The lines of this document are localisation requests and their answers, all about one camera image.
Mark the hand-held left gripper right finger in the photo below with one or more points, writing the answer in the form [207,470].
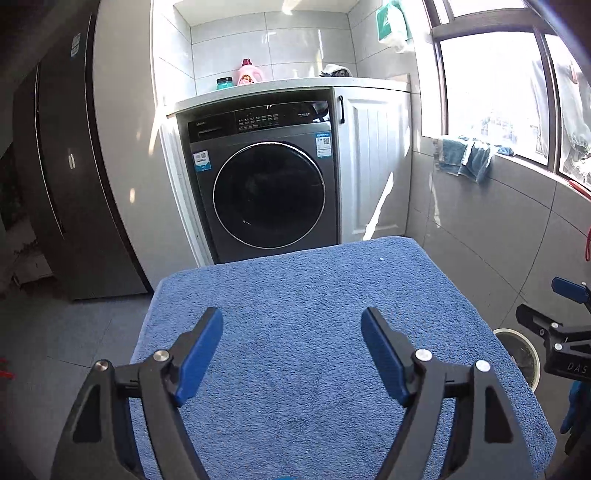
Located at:
[383,355]

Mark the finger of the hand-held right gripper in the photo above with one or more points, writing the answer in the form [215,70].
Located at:
[570,290]
[535,318]

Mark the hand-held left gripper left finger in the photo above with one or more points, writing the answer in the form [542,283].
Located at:
[198,355]

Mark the white round trash bin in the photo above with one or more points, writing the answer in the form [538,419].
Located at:
[517,355]

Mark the person's right hand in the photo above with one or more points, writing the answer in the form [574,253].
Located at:
[579,406]

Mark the blue towel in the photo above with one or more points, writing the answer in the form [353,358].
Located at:
[295,295]

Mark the dark grey washing machine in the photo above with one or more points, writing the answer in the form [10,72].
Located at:
[268,194]

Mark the light blue cloth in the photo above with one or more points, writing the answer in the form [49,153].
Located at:
[450,154]

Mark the grey hanging garment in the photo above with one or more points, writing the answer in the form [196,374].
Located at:
[572,106]

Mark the white cabinet door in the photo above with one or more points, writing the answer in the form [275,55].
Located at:
[374,166]

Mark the window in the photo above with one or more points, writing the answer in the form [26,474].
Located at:
[489,87]

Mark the dark refrigerator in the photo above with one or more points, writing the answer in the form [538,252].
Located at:
[69,161]

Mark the teal jar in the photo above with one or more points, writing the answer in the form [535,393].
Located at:
[225,84]

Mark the white countertop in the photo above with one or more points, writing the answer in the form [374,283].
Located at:
[286,86]

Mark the pink detergent bottle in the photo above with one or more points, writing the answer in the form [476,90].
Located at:
[250,74]

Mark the grey cloth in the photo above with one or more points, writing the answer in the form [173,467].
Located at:
[334,70]

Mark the green and white hanging bag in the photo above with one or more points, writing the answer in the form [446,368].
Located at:
[392,23]

